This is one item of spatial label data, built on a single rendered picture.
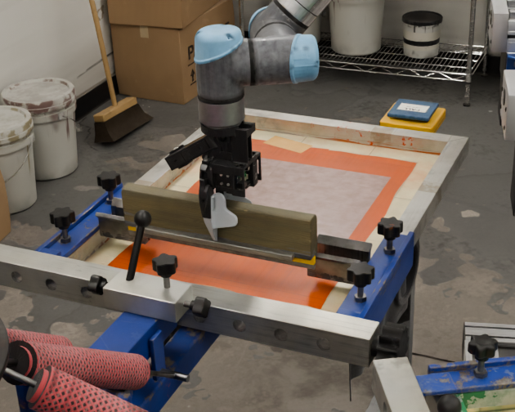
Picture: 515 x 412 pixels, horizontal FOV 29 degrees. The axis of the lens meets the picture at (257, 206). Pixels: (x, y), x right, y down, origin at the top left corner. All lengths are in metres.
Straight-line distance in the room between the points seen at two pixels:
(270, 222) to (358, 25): 3.56
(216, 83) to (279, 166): 0.62
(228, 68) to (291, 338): 0.42
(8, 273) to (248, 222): 0.41
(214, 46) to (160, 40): 3.51
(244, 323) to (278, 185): 0.61
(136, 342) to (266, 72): 0.46
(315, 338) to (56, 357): 0.45
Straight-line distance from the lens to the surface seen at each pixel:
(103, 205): 1.95
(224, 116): 1.59
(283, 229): 1.65
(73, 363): 1.22
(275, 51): 1.57
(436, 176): 2.04
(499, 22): 2.33
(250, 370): 3.13
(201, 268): 1.80
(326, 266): 1.70
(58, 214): 1.81
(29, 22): 4.65
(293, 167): 2.16
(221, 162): 1.64
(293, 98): 5.13
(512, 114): 1.87
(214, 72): 1.56
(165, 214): 1.75
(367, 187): 2.07
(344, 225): 1.93
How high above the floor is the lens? 1.88
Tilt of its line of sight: 28 degrees down
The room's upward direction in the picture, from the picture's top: 2 degrees counter-clockwise
